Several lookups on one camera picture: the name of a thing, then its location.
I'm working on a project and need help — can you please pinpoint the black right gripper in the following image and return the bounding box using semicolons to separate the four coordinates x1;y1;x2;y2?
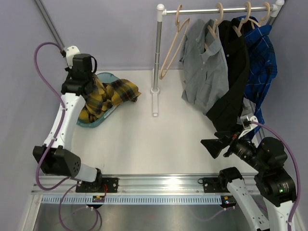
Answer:
201;123;267;172

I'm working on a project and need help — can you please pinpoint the yellow plaid shirt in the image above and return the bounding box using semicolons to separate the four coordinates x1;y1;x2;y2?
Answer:
79;75;141;123

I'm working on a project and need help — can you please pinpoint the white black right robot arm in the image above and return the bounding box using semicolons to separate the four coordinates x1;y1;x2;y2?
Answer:
201;132;297;231

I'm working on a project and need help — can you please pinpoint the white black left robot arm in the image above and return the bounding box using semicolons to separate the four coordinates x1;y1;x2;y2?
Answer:
33;51;103;192

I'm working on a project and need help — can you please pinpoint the black shirt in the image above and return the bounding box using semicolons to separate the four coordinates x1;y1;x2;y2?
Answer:
206;18;250;132

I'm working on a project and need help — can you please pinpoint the grey shirt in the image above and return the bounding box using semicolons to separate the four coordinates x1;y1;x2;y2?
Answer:
180;19;229;115

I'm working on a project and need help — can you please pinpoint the blue plaid shirt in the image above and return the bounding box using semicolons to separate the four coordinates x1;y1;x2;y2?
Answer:
242;21;278;124

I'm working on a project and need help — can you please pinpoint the wooden hanger of grey shirt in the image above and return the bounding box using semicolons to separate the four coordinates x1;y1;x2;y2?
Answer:
207;2;224;39

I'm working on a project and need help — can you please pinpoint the wooden hanger of black shirt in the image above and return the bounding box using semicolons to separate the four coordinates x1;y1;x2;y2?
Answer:
232;1;251;37

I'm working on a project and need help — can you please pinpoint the wooden hanger of blue shirt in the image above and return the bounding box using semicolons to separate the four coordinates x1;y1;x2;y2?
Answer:
247;1;271;28

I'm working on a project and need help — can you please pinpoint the teal plastic tub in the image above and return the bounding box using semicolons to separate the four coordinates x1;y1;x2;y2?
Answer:
77;72;119;128

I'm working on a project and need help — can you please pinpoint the white metal clothes rack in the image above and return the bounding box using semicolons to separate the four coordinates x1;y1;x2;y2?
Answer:
150;0;285;145

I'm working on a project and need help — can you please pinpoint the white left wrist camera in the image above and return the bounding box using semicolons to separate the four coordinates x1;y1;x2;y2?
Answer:
64;45;81;69

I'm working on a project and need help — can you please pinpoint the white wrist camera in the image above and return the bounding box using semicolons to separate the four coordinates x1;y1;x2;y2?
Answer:
64;45;81;69
239;115;258;139

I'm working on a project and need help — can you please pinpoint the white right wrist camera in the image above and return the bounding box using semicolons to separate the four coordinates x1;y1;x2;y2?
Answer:
239;115;258;139

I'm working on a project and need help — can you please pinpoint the purple cable under right base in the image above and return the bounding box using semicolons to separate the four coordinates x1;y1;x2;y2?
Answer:
192;204;241;222

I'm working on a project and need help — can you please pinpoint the aluminium mounting rail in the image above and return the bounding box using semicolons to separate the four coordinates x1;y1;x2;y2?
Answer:
31;174;293;194

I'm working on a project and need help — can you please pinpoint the white slotted cable duct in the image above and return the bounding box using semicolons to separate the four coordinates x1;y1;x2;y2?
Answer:
41;194;222;205

